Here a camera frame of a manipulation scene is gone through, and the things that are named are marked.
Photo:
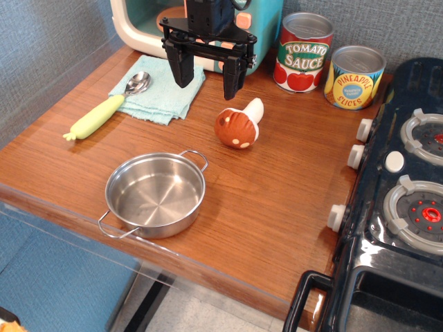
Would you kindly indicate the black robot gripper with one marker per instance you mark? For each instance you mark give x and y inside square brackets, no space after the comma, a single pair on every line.
[209,31]

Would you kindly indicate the stainless steel pan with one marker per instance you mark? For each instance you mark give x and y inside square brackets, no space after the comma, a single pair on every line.
[154,196]

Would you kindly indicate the light blue cloth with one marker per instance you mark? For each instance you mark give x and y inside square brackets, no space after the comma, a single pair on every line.
[164,100]

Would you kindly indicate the brown toy mushroom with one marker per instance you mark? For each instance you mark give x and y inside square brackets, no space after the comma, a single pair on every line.
[239,128]

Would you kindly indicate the teal toy microwave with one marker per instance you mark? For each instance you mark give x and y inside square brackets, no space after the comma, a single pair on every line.
[137,23]

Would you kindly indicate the tomato sauce can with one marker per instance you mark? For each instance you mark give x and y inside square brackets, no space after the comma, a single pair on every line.
[304,44]

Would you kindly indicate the pineapple slices can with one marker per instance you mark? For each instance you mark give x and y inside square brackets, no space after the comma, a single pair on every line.
[354,76]

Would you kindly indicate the black toy stove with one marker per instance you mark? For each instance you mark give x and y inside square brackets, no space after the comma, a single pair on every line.
[387,272]

